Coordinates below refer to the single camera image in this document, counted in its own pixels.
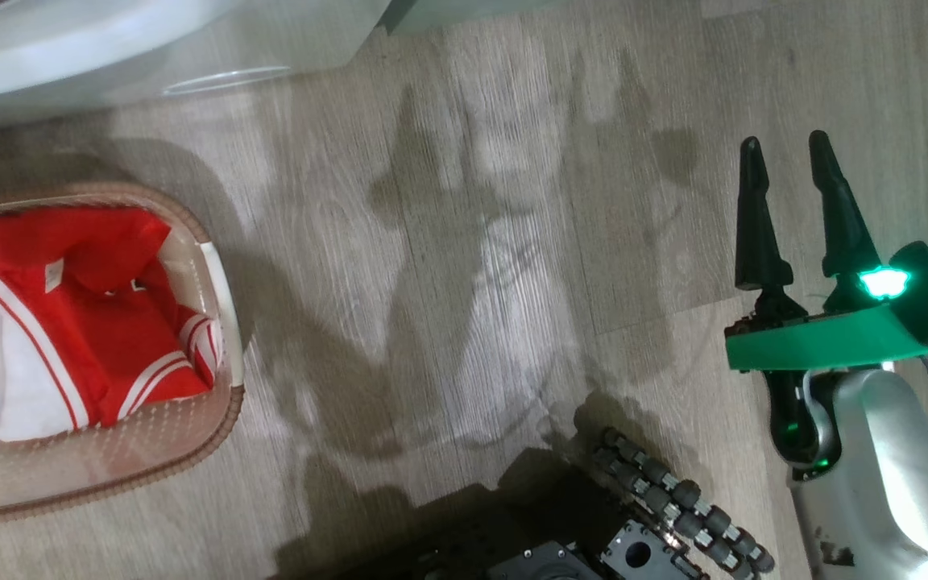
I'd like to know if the pale green cabinet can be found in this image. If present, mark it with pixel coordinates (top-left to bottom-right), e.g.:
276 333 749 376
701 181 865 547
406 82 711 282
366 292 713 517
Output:
387 0 561 35

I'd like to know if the cream perforated laundry basket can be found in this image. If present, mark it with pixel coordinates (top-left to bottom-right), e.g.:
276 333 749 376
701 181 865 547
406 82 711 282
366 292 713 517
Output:
0 181 246 528

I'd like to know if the white front-loading washing machine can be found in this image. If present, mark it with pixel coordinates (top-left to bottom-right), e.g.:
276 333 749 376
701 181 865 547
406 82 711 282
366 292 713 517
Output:
0 0 394 110

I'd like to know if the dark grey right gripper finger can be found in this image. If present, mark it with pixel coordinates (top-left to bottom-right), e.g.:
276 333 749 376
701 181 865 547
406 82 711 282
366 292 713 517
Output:
809 130 882 315
735 137 808 325

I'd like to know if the red and white garment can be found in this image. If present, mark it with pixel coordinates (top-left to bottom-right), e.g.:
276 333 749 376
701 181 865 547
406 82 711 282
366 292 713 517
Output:
0 205 225 448

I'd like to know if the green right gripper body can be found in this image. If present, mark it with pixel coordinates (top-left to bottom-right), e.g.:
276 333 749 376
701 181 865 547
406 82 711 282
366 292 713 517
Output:
726 306 928 480

